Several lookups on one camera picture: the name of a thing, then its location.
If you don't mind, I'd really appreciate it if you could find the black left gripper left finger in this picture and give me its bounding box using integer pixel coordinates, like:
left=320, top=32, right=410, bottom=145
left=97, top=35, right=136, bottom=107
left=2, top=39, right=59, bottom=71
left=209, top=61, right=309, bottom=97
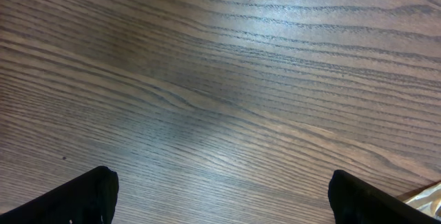
left=1, top=165, right=119, bottom=224

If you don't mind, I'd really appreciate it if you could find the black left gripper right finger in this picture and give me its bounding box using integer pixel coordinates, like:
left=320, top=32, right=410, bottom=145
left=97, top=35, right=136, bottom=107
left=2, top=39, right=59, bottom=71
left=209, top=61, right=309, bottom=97
left=328, top=170, right=440, bottom=224

